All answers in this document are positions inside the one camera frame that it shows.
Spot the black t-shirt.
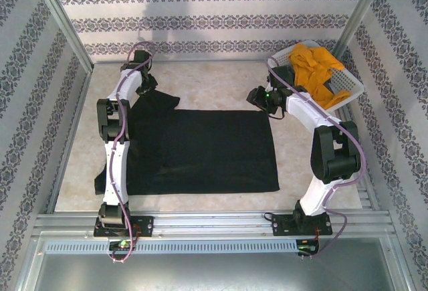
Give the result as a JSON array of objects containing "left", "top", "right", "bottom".
[{"left": 94, "top": 88, "right": 280, "bottom": 197}]

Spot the orange t-shirt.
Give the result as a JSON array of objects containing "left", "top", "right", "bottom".
[{"left": 288, "top": 43, "right": 352, "bottom": 110}]

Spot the white plastic mesh basket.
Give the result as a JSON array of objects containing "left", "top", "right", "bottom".
[{"left": 266, "top": 39, "right": 365, "bottom": 110}]

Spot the grey metal sheet panel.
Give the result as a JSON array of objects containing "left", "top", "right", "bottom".
[{"left": 16, "top": 233, "right": 413, "bottom": 291}]

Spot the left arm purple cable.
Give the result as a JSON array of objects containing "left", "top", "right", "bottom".
[{"left": 106, "top": 40, "right": 154, "bottom": 265}]

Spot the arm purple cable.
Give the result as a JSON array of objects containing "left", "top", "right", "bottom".
[
  {"left": 106, "top": 40, "right": 154, "bottom": 265},
  {"left": 265, "top": 57, "right": 368, "bottom": 260}
]

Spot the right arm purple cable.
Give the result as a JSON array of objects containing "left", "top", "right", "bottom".
[{"left": 265, "top": 57, "right": 368, "bottom": 260}]

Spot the aluminium frame post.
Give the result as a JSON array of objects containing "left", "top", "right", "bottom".
[
  {"left": 329, "top": 0, "right": 391, "bottom": 66},
  {"left": 28, "top": 0, "right": 95, "bottom": 73}
]

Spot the aluminium side rail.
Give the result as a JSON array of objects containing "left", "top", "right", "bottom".
[{"left": 334, "top": 103, "right": 382, "bottom": 212}]

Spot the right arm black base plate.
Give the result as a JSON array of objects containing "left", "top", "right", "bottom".
[{"left": 271, "top": 213, "right": 334, "bottom": 237}]

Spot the aluminium mounting rail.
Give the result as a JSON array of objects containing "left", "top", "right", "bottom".
[{"left": 31, "top": 212, "right": 392, "bottom": 239}]

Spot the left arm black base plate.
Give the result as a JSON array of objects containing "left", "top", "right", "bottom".
[{"left": 93, "top": 215, "right": 154, "bottom": 238}]

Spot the grey slotted cable duct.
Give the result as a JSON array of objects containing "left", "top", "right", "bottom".
[{"left": 45, "top": 239, "right": 318, "bottom": 255}]

